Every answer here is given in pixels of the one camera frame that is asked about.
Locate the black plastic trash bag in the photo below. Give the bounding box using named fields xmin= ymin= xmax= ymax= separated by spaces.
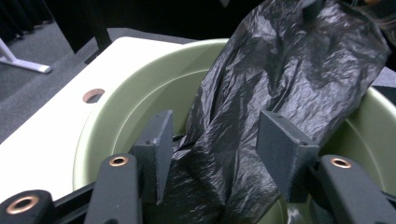
xmin=143 ymin=0 xmax=391 ymax=224

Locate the black metal stand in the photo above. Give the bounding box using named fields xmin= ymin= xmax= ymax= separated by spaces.
xmin=41 ymin=0 xmax=113 ymax=64

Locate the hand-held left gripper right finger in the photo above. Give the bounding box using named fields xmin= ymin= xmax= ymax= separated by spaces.
xmin=256 ymin=110 xmax=320 ymax=203

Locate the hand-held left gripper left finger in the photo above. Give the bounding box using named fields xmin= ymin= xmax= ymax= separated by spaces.
xmin=130 ymin=109 xmax=174 ymax=204

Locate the green plastic bin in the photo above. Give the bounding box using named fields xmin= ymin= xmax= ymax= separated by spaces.
xmin=73 ymin=38 xmax=396 ymax=224

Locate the white metal stand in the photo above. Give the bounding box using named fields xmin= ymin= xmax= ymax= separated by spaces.
xmin=0 ymin=37 xmax=53 ymax=75

